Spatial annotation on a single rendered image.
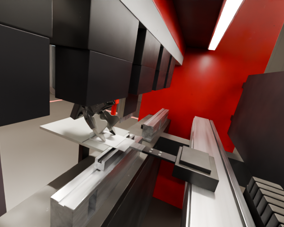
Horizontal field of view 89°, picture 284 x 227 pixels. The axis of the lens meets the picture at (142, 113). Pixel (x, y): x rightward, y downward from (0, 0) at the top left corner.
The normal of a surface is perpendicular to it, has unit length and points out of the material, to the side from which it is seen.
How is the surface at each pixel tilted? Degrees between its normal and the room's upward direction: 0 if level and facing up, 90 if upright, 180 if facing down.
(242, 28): 90
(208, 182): 90
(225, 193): 0
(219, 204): 0
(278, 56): 90
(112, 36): 90
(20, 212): 0
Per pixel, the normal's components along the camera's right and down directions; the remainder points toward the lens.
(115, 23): 0.92, 0.25
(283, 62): -0.29, 0.22
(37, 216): 0.17, -0.95
